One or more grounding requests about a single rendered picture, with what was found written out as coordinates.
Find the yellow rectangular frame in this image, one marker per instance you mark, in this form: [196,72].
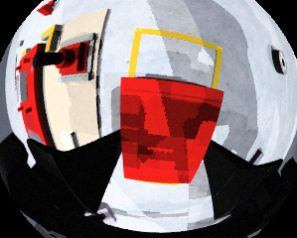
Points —
[136,45]

